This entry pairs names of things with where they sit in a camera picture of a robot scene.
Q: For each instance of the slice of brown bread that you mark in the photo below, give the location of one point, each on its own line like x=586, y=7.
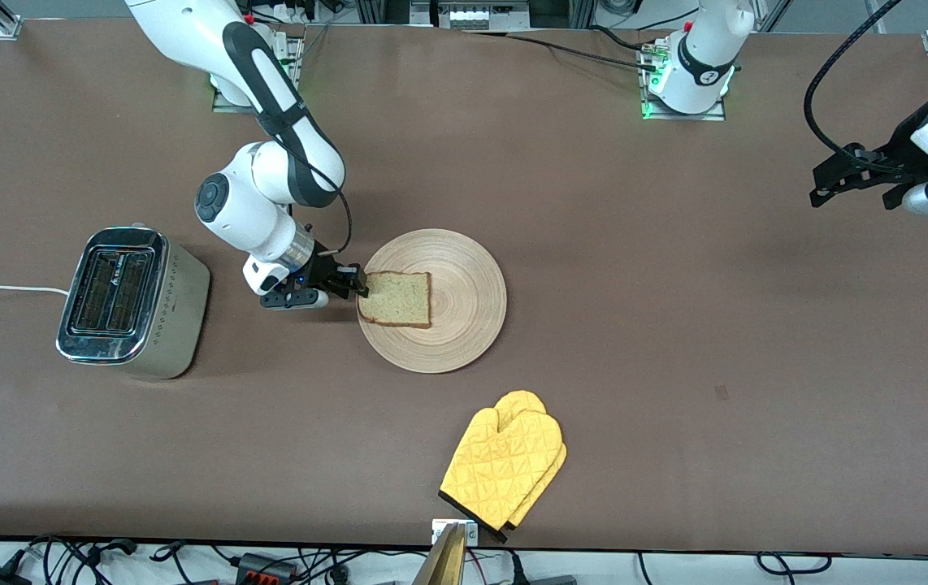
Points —
x=399, y=299

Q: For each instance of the chrome and beige toaster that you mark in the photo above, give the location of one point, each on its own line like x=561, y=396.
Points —
x=131, y=301

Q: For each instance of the black and red connector box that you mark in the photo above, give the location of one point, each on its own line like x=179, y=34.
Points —
x=265, y=567

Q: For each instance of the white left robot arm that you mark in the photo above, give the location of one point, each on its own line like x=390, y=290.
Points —
x=700, y=65

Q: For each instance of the round wooden plate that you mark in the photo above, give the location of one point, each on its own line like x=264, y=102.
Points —
x=456, y=309

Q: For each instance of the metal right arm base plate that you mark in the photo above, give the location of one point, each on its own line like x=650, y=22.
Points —
x=296, y=57

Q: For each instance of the grey electrical box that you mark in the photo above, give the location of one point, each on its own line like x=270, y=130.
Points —
x=480, y=16

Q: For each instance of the brass camera mount pole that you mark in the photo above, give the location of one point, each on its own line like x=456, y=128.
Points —
x=444, y=565

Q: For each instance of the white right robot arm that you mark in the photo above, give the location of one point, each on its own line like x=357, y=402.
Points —
x=245, y=211

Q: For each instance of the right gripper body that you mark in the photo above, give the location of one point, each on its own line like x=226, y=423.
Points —
x=321, y=270

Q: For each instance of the yellow quilted oven mitt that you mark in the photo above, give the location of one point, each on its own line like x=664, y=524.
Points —
x=496, y=463
x=555, y=463

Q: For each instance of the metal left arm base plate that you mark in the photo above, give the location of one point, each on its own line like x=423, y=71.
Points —
x=675, y=117

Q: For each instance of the white mount bracket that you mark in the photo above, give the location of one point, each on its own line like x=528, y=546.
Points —
x=472, y=532

